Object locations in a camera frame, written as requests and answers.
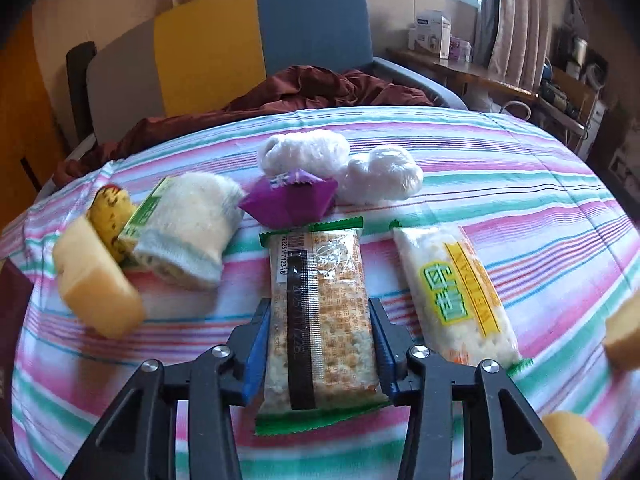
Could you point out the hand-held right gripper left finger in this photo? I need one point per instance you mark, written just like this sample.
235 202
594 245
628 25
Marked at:
256 355

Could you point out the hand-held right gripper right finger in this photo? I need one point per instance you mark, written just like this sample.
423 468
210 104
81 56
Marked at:
384 350

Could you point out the green-edged cracker packet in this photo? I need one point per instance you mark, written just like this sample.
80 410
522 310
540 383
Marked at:
330 310

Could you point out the white plastic-wrapped bun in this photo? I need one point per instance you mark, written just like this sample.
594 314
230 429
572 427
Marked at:
380 176
302 150

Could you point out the yellow label cracker packet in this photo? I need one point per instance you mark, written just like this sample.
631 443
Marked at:
450 295

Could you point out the green and white box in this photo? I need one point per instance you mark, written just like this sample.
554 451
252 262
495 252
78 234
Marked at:
182 230

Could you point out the purple snack packet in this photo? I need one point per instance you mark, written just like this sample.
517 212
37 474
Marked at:
292 202

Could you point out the striped blanket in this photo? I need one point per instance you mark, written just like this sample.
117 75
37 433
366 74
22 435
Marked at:
500 200

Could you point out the spotted banana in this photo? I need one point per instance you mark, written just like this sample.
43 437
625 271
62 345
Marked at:
107 217

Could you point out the yellow sponge at bottom right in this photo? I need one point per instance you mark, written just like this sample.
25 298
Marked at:
575 442

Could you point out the yellow sponge at right edge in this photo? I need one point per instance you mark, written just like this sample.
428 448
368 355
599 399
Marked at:
624 340

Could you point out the maroon blanket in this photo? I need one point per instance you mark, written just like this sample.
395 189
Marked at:
320 87

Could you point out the wooden desk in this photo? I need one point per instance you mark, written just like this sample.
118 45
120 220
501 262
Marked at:
465 72

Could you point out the pink package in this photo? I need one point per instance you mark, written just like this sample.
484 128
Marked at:
461 50

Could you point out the grey yellow blue headboard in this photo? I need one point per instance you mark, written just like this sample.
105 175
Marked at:
210 45

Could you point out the white carton box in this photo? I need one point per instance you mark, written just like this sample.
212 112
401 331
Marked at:
429 32

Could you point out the shelf with appliances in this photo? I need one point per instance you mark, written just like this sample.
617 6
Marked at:
572 85

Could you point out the wooden cabinet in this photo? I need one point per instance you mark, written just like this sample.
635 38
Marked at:
25 125

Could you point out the patterned curtain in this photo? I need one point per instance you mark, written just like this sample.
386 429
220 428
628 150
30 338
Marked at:
517 20

